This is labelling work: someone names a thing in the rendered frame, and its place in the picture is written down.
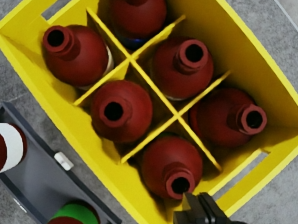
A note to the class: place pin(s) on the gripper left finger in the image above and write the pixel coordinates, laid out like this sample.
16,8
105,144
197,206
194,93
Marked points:
192,211

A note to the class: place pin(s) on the black rectangular tray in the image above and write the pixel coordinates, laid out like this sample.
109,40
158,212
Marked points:
40,184

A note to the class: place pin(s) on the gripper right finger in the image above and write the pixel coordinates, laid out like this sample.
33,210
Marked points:
213,211

